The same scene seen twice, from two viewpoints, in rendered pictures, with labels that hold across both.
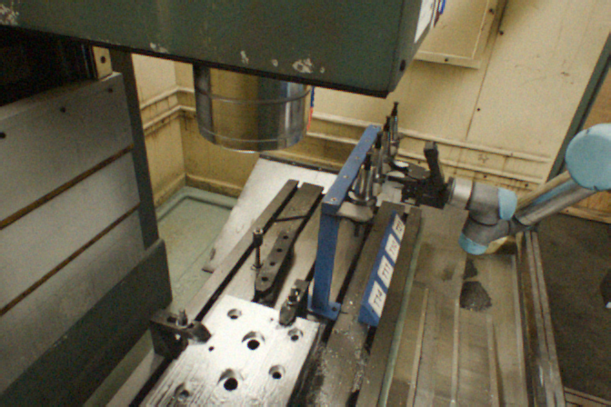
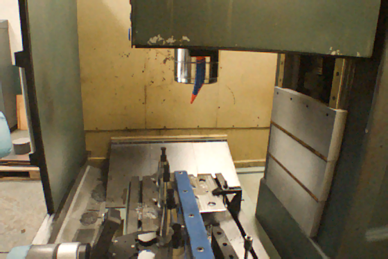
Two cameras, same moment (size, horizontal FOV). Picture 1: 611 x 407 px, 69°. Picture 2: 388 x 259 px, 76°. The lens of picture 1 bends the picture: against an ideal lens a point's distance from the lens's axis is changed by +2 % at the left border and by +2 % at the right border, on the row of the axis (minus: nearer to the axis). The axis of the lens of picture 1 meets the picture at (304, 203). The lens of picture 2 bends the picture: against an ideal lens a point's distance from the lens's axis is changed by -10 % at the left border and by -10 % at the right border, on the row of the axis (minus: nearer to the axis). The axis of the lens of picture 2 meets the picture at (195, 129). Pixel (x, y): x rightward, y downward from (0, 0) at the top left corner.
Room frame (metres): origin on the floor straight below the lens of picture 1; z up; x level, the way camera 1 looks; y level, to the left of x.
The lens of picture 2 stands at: (1.47, -0.37, 1.60)
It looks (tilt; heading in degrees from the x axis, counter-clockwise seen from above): 18 degrees down; 153
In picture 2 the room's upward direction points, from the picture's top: 2 degrees clockwise
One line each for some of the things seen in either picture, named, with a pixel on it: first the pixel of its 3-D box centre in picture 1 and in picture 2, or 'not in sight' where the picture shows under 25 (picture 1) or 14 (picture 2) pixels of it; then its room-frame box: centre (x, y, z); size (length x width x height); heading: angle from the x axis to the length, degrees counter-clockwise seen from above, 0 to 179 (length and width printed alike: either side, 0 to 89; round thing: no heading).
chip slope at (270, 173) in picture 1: (333, 250); not in sight; (1.21, -0.11, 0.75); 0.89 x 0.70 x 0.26; 73
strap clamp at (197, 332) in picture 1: (182, 333); (226, 195); (0.62, 0.24, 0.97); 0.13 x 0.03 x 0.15; 73
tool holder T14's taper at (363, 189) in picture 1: (365, 181); (163, 171); (0.83, -0.13, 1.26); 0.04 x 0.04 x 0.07
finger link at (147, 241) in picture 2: (385, 182); (159, 244); (1.00, -0.21, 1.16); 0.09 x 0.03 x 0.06; 88
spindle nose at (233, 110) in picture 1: (253, 89); (196, 64); (0.59, 0.08, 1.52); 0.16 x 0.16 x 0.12
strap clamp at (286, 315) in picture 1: (293, 308); not in sight; (0.71, 0.01, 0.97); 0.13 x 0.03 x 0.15; 163
